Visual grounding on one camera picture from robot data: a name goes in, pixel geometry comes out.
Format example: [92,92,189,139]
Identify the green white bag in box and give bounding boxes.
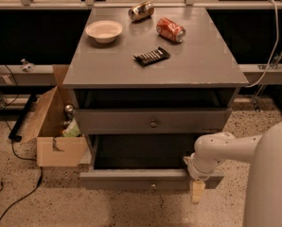
[62,119,80,137]

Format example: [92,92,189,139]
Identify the red soda can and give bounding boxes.
[156,18,185,44]

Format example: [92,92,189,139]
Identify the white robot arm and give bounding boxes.
[184,122,282,227]

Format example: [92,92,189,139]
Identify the grey drawer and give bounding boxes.
[74,108,232,134]
[79,133,226,191]

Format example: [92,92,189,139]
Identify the grey drawer cabinet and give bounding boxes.
[62,7,250,183]

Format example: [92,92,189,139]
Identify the open cardboard box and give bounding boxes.
[21,65,91,167]

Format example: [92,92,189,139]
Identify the white bowl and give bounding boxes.
[85,21,123,44]

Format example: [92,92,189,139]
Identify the black floor cable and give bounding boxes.
[0,63,44,227]

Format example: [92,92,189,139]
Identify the black bar on floor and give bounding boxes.
[9,94,37,142]

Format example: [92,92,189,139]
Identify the gold soda can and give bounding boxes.
[128,1,154,22]

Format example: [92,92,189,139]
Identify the black snack bar wrapper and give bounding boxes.
[133,47,170,67]

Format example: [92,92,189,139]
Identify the white hanging cable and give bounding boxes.
[244,0,281,89]

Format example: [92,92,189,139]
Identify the silver can in box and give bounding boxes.
[64,104,74,119]

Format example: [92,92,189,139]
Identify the grey top drawer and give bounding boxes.
[74,108,232,134]

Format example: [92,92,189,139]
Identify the small clear object on ledge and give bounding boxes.
[21,59,35,73]

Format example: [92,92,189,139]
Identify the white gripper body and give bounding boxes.
[187,153,223,181]

